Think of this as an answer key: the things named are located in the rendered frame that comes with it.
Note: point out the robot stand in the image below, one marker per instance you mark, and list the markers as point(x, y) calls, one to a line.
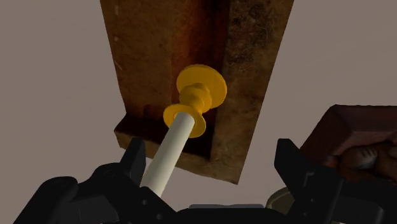
point(139, 62)

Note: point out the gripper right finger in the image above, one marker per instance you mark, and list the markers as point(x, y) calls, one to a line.
point(319, 198)

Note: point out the yellow candlestick with white candle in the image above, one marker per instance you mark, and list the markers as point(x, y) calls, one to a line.
point(173, 145)

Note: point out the grey round object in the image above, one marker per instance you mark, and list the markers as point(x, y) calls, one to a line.
point(279, 201)

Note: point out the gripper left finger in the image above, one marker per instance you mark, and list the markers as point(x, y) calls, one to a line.
point(102, 198)

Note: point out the reddish brown box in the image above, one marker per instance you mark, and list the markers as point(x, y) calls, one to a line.
point(350, 127)

